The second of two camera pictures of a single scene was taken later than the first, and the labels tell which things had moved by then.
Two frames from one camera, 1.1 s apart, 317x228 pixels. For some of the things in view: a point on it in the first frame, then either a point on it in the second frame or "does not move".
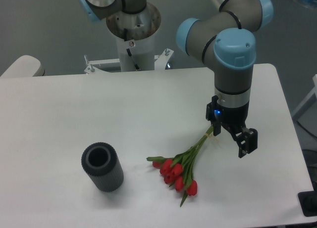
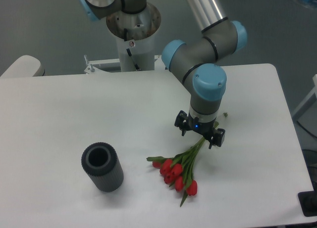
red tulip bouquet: [178, 171] does not move
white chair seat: [25, 66] does not move
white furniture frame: [307, 103] does not move
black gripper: [232, 117] -> [184, 121]
